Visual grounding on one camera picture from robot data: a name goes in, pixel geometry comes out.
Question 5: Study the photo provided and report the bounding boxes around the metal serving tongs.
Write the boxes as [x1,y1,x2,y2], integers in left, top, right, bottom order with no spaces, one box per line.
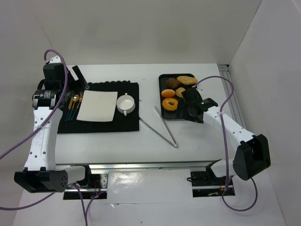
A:
[139,106,179,149]

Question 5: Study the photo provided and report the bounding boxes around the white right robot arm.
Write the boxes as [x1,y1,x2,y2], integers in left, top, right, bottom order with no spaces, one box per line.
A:
[182,88,271,181]

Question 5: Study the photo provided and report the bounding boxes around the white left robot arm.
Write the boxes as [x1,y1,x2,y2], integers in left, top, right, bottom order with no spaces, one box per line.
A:
[14,56,91,193]

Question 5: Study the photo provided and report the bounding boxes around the small tan round bread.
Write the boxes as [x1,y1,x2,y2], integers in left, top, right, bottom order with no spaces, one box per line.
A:
[175,87,186,98]

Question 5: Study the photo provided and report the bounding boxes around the long oval golden bread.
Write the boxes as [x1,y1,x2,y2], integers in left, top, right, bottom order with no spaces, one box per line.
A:
[177,76,198,85]

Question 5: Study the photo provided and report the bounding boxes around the brown chocolate swirl bread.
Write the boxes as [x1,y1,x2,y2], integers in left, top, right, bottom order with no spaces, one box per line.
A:
[166,78,181,89]

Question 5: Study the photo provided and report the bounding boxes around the black rectangular tray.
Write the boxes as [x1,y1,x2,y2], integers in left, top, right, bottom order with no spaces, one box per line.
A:
[158,73,195,121]

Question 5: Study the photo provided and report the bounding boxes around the white square plate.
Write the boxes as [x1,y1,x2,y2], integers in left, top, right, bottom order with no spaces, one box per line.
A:
[76,90,118,122]

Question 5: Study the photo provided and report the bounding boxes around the orange glazed round bun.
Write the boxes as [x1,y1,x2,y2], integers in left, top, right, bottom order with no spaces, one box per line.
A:
[161,89,175,98]

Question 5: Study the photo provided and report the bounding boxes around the black scalloped placemat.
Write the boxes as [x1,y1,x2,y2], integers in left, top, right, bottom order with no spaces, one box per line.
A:
[58,81,139,134]

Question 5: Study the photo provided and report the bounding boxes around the gold fork green handle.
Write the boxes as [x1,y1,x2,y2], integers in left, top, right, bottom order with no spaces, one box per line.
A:
[71,92,83,121]

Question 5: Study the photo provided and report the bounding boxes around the gold spoon green handle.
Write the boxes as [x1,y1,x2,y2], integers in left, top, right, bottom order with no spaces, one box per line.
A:
[67,95,79,121]

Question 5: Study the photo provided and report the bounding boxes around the orange ring doughnut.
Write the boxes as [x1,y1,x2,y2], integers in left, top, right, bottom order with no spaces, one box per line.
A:
[162,97,178,112]

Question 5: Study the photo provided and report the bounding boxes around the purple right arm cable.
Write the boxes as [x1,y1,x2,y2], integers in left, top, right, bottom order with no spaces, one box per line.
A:
[192,75,259,211]

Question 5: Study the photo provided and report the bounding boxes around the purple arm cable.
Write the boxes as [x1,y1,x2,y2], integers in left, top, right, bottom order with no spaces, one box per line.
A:
[192,75,259,211]
[0,49,88,226]

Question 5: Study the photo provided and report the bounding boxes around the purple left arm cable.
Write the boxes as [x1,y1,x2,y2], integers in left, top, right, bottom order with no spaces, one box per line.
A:
[0,49,88,226]

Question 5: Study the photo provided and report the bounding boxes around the aluminium rail frame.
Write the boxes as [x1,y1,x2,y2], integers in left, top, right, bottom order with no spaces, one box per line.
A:
[217,64,246,128]

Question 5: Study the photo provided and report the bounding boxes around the white two-handled soup bowl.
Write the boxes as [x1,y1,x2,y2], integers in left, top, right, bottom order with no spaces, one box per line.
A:
[116,93,135,116]

